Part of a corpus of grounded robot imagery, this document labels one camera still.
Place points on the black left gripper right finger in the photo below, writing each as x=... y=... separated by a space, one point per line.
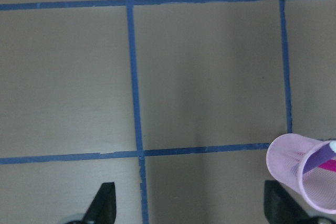
x=280 y=207

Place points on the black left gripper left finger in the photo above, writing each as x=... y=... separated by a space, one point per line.
x=103 y=208

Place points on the pink pen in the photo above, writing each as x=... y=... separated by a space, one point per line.
x=329 y=165

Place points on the purple pen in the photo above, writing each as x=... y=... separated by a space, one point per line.
x=319 y=157

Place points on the pink mesh pen cup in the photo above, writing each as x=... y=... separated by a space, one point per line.
x=285 y=159

